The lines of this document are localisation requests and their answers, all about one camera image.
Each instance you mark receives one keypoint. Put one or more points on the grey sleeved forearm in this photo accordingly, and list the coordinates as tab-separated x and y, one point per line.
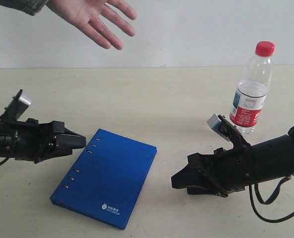
32	7

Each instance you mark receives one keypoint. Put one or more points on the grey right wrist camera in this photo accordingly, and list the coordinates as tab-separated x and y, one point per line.
220	126

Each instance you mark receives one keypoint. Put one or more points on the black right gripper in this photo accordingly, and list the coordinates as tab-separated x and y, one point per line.
218	174

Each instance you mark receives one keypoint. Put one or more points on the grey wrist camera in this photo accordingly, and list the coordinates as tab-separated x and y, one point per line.
19	104
220	126

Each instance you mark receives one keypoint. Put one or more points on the person's open hand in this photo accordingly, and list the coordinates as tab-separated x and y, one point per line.
85	16

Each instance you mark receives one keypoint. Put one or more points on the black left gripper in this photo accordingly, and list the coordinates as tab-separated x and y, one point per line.
37	142

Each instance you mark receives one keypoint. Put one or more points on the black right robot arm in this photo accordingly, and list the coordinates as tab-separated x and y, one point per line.
271	159

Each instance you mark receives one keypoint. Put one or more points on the blue ring binder notebook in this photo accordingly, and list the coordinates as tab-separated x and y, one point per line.
106	179

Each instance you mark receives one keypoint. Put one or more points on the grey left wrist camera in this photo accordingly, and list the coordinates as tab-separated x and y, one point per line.
19	104

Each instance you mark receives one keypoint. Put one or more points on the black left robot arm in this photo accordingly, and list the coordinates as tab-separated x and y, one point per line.
8	138

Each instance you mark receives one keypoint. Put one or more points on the clear plastic water bottle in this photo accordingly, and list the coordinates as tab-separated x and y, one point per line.
252	88

